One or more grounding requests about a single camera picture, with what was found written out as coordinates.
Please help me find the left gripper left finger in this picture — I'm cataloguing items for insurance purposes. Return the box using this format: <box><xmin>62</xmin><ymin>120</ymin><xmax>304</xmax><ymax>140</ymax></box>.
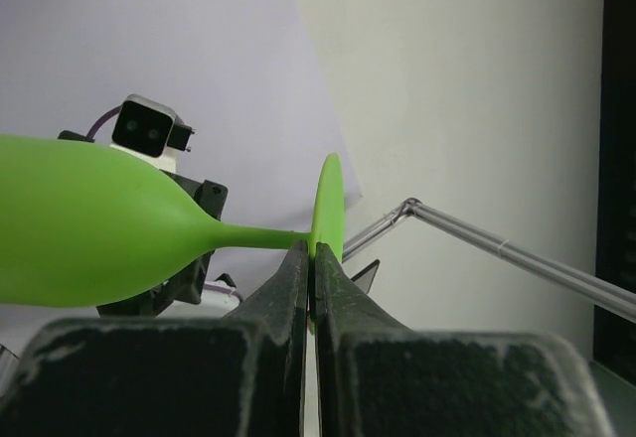
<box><xmin>1</xmin><ymin>241</ymin><xmax>308</xmax><ymax>436</ymax></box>

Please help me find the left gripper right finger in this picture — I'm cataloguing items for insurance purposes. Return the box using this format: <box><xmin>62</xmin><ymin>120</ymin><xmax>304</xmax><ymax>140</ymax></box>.
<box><xmin>313</xmin><ymin>244</ymin><xmax>614</xmax><ymax>436</ymax></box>

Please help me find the metal tube frame outside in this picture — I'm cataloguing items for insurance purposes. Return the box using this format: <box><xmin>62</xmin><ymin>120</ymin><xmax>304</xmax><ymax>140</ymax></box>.
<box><xmin>343</xmin><ymin>198</ymin><xmax>635</xmax><ymax>322</ymax></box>

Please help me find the green wine glass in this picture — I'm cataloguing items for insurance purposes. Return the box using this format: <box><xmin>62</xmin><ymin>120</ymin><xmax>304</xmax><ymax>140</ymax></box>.
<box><xmin>1</xmin><ymin>135</ymin><xmax>345</xmax><ymax>308</ymax></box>

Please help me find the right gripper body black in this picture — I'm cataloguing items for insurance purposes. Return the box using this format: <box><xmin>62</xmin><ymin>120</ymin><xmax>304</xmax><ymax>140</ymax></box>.
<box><xmin>57</xmin><ymin>129</ymin><xmax>230</xmax><ymax>319</ymax></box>

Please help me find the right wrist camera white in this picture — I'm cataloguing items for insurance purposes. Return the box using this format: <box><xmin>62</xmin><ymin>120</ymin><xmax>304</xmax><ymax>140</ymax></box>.
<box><xmin>109</xmin><ymin>94</ymin><xmax>195</xmax><ymax>174</ymax></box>

